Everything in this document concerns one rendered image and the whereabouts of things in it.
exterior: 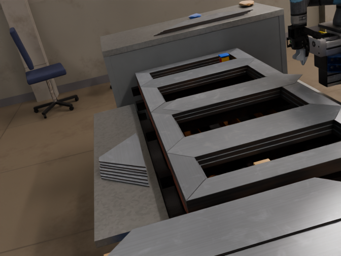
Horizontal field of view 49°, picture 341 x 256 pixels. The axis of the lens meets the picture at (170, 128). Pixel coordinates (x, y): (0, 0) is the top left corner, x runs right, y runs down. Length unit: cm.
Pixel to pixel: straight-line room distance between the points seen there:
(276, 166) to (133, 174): 60
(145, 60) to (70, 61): 312
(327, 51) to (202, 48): 89
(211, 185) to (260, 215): 20
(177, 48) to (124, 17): 294
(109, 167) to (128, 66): 112
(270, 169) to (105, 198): 64
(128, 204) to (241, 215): 49
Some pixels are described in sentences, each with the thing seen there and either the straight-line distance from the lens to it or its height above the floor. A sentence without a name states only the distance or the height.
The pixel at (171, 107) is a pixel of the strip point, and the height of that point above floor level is 87.
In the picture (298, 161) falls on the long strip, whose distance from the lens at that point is 130.
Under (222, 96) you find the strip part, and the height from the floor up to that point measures 87.
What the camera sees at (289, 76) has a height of 87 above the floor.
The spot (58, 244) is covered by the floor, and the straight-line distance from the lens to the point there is 265.
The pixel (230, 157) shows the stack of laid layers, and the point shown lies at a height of 83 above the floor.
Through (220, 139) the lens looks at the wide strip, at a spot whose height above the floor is 87.
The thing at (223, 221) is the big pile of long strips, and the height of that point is 85.
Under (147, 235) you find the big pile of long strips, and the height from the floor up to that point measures 85.
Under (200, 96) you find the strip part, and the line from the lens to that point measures 193.
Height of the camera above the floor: 156
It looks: 25 degrees down
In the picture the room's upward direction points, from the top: 12 degrees counter-clockwise
